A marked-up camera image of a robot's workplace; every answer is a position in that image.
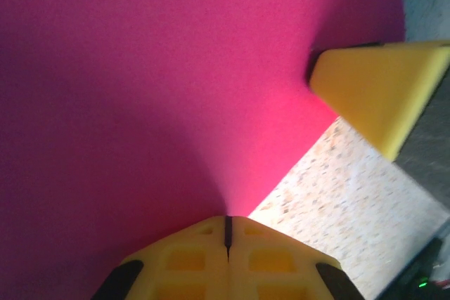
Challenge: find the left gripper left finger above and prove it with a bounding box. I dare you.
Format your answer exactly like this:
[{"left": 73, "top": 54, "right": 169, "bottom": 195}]
[{"left": 91, "top": 215, "right": 229, "bottom": 300}]

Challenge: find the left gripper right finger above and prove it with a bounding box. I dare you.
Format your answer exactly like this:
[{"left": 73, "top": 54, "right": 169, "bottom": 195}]
[{"left": 227, "top": 215, "right": 365, "bottom": 300}]

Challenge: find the pink square paper sheet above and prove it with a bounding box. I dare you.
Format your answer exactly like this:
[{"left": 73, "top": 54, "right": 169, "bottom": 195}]
[{"left": 0, "top": 0, "right": 409, "bottom": 300}]

